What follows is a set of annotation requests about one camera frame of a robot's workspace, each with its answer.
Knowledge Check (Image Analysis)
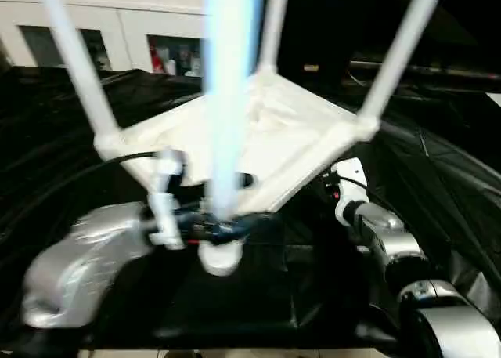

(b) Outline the white sideboard cabinet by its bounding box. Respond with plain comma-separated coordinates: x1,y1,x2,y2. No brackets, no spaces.
0,0,214,75

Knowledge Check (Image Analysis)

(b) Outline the red bottle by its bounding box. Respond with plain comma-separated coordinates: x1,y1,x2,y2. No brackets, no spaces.
151,44,164,74

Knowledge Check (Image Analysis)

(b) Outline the white plastic table leg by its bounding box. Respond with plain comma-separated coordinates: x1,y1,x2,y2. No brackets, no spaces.
357,0,448,143
256,0,294,76
197,0,262,241
36,0,125,156

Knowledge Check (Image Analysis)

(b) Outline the white plastic table top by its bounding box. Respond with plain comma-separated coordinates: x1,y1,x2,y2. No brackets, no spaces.
93,66,381,277

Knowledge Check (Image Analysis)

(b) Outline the dark metal rail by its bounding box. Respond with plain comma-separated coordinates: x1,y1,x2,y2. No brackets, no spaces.
349,61,501,80

